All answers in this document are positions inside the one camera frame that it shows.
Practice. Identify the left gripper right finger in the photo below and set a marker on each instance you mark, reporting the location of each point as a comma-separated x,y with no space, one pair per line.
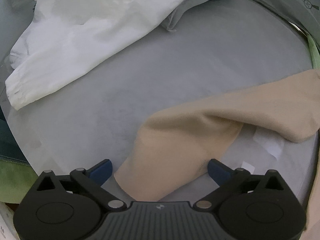
219,172

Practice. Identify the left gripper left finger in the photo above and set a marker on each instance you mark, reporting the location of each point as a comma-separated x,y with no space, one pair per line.
100,172

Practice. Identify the beige long-sleeve garment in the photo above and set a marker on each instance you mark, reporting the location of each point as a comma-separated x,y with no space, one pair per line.
173,146

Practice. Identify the green cutting mat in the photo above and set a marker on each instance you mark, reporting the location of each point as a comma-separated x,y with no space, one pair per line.
15,179

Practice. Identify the white garment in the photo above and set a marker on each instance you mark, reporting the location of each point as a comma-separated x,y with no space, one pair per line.
68,38

